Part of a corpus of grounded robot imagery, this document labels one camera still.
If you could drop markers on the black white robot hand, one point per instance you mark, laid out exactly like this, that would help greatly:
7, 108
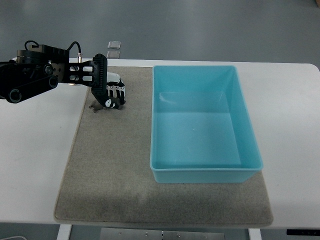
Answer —
113, 87

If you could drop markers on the brown toy hippo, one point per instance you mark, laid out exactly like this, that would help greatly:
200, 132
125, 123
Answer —
115, 105

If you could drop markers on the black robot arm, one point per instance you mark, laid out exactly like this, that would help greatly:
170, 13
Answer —
39, 68

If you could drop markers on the blue plastic box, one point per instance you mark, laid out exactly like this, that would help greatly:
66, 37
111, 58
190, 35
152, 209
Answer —
201, 130

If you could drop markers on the lower floor socket plate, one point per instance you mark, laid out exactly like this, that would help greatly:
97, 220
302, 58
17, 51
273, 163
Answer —
113, 54

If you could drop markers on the grey felt mat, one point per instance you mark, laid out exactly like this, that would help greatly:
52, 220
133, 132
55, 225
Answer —
108, 179

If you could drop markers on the grey metal table crossbar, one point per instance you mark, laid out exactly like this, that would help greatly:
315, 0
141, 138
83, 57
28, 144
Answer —
141, 234

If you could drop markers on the white left table leg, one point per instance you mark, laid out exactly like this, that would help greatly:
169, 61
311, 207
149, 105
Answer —
64, 232

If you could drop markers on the white table leg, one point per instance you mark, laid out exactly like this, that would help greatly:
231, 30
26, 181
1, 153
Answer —
254, 234
64, 232

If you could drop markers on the white right table leg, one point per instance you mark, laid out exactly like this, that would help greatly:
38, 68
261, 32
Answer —
254, 234

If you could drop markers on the black table control panel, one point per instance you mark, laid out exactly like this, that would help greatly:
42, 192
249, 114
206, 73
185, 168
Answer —
303, 232

